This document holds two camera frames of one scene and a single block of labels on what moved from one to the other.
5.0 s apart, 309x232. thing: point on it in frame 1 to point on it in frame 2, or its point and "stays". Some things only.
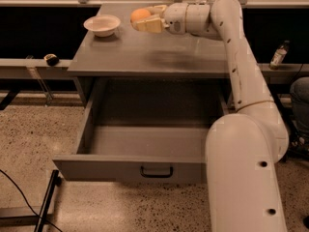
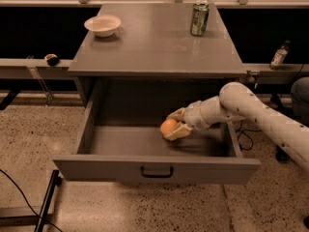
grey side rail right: (286, 73) stays
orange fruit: (138, 14) to (168, 126)
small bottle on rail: (279, 55) stays
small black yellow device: (51, 59) stays
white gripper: (176, 17) to (193, 114)
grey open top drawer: (145, 130) stays
